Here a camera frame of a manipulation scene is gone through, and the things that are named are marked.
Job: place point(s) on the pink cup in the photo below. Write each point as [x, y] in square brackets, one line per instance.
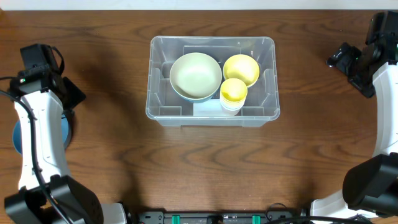
[228, 112]

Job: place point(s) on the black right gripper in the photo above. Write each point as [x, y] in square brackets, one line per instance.
[359, 86]

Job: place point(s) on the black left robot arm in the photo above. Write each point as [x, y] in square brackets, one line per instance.
[47, 192]

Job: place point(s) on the clear plastic storage container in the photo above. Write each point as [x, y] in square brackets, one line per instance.
[166, 107]

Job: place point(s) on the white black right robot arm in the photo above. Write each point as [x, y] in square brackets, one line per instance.
[370, 188]

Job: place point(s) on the cream white cup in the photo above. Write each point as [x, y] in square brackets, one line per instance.
[232, 106]

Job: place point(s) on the yellow small bowl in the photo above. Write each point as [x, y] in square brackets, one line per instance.
[242, 67]

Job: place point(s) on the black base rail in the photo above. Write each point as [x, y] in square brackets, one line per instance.
[286, 216]

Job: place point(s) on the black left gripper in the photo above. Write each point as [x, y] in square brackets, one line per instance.
[73, 93]

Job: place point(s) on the cream large bowl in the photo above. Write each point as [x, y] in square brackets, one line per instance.
[195, 67]

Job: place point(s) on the yellow cup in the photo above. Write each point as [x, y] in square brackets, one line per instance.
[233, 90]

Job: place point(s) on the dark blue bowl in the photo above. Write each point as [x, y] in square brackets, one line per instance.
[196, 92]
[66, 134]

